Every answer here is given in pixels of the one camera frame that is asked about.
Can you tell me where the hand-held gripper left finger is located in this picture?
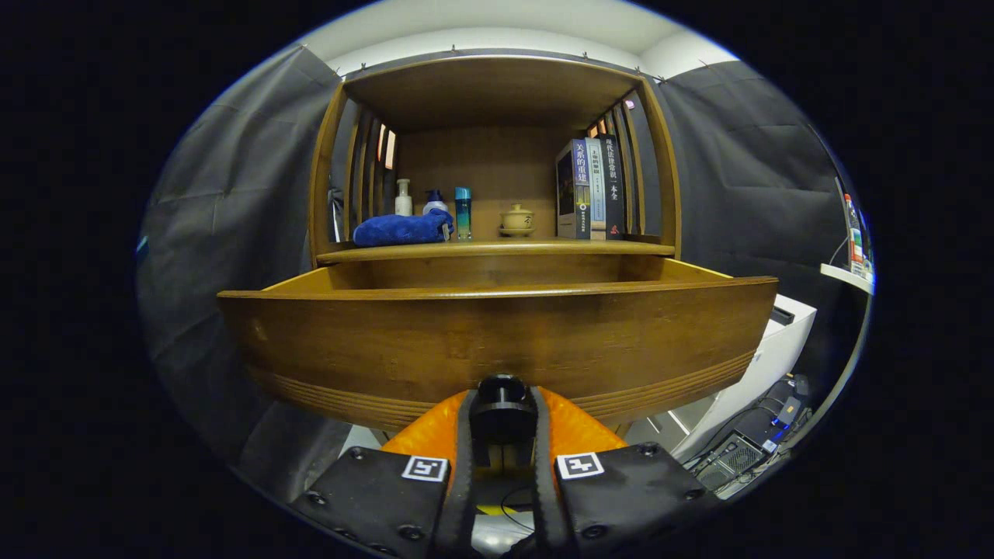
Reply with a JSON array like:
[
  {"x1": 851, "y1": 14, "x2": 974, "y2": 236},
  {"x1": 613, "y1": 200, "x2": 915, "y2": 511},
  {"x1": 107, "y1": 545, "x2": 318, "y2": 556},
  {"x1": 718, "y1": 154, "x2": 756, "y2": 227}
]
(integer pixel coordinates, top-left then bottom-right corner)
[{"x1": 289, "y1": 388, "x2": 476, "y2": 559}]

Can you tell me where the clear bottle red label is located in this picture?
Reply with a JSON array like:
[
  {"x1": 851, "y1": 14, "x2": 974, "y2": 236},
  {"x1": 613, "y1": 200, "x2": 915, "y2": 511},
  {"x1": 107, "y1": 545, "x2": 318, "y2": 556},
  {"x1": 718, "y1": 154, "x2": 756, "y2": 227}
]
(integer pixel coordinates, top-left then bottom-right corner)
[{"x1": 844, "y1": 193, "x2": 864, "y2": 274}]

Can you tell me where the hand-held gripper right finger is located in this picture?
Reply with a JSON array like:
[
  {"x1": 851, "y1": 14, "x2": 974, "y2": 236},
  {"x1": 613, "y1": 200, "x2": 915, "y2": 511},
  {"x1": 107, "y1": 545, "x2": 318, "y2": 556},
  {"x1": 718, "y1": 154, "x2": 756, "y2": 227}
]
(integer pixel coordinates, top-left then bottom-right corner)
[{"x1": 530, "y1": 386, "x2": 723, "y2": 559}]

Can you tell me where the black computer tower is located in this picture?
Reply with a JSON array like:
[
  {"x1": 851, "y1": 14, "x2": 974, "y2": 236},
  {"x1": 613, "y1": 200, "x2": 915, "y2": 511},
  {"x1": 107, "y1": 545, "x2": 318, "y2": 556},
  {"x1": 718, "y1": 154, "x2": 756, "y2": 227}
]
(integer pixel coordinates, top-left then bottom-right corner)
[{"x1": 691, "y1": 431, "x2": 766, "y2": 491}]

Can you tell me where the blue spine book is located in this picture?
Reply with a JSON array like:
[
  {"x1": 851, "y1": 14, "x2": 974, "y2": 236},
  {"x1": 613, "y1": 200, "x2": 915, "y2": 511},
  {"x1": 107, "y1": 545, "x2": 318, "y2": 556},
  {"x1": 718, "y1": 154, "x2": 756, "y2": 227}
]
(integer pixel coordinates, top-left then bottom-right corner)
[{"x1": 555, "y1": 139, "x2": 591, "y2": 240}]

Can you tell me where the blue folded towel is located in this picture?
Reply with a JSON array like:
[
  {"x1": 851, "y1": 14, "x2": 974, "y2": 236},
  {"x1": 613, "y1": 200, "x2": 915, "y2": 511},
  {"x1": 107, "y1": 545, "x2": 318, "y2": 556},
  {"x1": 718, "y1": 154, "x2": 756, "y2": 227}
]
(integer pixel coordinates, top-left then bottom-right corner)
[{"x1": 353, "y1": 208, "x2": 455, "y2": 248}]

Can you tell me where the white shelf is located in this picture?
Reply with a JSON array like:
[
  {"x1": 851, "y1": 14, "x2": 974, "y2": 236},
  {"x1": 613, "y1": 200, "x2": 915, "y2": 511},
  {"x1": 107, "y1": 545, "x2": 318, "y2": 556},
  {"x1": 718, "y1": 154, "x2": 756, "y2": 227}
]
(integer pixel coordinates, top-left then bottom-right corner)
[{"x1": 821, "y1": 262, "x2": 874, "y2": 294}]

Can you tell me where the wooden countertop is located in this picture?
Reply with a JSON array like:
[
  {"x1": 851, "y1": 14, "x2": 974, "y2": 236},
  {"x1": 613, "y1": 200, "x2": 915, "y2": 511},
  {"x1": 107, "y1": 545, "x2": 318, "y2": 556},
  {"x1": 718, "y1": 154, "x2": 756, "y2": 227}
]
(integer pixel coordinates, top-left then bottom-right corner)
[{"x1": 317, "y1": 221, "x2": 675, "y2": 265}]

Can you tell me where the black round drawer knob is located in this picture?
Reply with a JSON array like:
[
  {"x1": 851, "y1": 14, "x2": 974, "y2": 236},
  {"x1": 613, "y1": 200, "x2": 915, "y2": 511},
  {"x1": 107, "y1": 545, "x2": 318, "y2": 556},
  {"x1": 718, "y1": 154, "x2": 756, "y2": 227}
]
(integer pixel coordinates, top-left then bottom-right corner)
[{"x1": 469, "y1": 374, "x2": 538, "y2": 468}]

